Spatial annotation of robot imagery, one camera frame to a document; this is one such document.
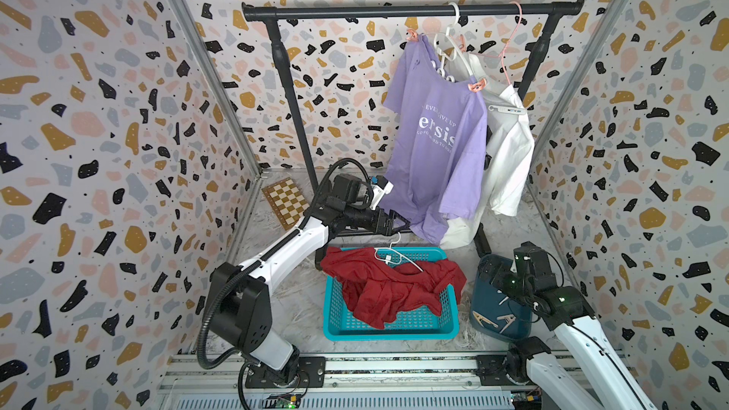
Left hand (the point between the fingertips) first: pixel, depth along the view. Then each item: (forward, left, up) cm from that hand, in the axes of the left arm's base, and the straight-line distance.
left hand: (402, 220), depth 78 cm
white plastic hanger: (-4, +3, -12) cm, 13 cm away
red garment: (-14, +7, -14) cm, 21 cm away
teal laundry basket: (-20, +17, -22) cm, 35 cm away
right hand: (-11, -25, -10) cm, 29 cm away
